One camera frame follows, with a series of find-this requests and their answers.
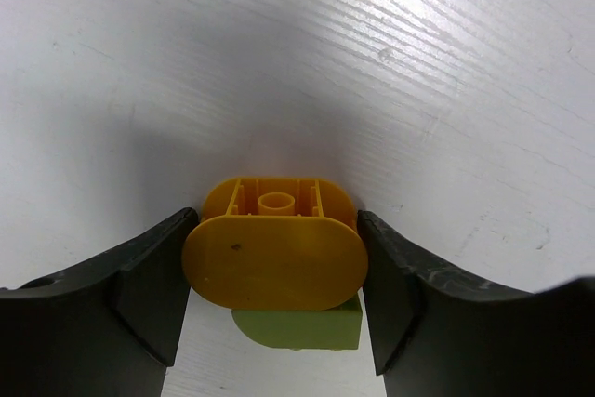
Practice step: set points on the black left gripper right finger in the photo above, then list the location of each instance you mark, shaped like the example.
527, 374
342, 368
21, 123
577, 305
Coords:
439, 330

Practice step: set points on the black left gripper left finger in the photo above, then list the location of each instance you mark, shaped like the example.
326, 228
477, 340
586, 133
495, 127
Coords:
107, 326

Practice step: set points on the light green lego brick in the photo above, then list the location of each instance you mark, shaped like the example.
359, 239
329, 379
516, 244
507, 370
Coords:
337, 329

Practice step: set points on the orange rounded lego brick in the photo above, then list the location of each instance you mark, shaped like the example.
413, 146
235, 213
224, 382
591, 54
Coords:
276, 244

